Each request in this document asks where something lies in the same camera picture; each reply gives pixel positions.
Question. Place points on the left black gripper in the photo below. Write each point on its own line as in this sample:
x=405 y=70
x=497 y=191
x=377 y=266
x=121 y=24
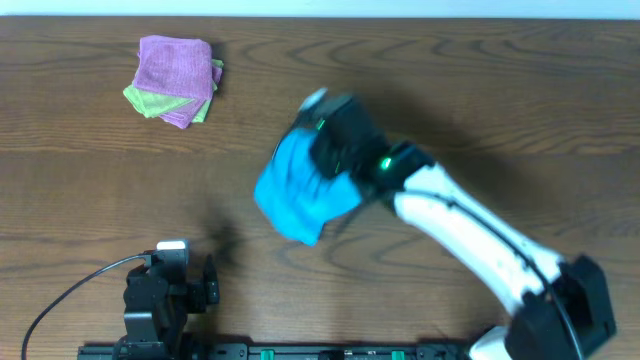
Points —
x=198 y=292

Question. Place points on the top purple folded cloth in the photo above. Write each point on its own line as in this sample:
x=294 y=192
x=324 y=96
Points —
x=175 y=67

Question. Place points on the green folded cloth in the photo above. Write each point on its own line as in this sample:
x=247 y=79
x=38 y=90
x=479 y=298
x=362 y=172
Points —
x=152 y=105
x=217 y=71

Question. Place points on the lower green folded cloth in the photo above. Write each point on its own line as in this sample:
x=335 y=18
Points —
x=217 y=71

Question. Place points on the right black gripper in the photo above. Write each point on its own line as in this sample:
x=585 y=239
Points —
x=318 y=155

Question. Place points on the bottom purple folded cloth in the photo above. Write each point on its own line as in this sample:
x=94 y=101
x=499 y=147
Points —
x=182 y=117

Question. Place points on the blue cloth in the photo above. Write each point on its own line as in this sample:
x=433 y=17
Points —
x=295 y=197

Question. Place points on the purple folded cloth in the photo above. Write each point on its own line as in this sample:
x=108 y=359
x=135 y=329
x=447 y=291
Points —
x=175 y=67
x=182 y=117

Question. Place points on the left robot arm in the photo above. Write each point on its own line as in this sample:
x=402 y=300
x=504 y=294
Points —
x=158 y=300

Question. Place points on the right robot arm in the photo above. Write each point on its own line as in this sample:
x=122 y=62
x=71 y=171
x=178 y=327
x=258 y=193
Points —
x=558 y=309

